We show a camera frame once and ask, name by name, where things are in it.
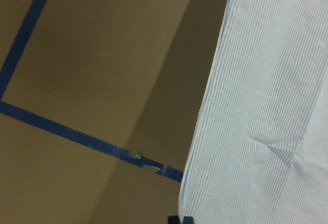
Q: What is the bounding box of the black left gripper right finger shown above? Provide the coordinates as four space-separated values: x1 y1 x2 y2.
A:
182 216 194 224

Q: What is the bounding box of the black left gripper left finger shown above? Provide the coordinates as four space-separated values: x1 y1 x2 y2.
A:
168 215 179 224

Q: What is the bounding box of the light blue striped shirt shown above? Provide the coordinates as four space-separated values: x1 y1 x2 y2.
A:
178 0 327 223

